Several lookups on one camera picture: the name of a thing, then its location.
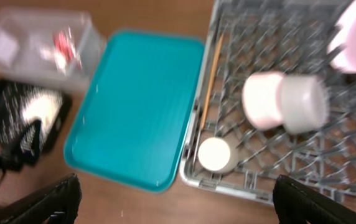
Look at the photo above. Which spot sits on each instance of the wooden chopstick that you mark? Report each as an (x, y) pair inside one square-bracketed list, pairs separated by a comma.
[(211, 80)]

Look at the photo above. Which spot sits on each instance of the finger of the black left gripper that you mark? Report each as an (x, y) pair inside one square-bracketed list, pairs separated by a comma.
[(25, 149)]

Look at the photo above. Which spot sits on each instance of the teal plastic tray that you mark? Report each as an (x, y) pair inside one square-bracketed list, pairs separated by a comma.
[(131, 125)]

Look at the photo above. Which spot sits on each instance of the red snack wrapper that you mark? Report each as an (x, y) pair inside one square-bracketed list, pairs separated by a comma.
[(65, 50)]

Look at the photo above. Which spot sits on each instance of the white ceramic cup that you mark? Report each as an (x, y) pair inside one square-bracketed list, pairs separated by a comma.
[(216, 155)]

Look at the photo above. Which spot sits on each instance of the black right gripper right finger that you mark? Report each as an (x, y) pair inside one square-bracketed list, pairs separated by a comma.
[(295, 203)]

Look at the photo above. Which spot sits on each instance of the white rice grains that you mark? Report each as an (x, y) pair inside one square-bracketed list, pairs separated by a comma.
[(25, 103)]

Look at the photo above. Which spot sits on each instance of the pink shallow bowl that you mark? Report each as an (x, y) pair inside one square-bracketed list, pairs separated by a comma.
[(260, 100)]

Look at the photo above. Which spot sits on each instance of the black plastic tray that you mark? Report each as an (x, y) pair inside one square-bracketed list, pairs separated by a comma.
[(52, 137)]

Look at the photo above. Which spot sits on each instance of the clear plastic wrap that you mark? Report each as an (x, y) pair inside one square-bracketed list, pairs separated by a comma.
[(53, 57)]

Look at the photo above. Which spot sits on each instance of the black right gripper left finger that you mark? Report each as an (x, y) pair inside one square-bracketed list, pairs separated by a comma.
[(56, 203)]

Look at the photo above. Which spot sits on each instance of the grey bowl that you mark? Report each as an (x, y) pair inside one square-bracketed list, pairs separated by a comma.
[(304, 103)]

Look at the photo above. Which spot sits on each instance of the grey plastic dishwasher rack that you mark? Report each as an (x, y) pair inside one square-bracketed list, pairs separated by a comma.
[(290, 37)]

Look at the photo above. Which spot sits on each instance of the clear plastic waste bin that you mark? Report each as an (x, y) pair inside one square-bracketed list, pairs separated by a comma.
[(23, 31)]

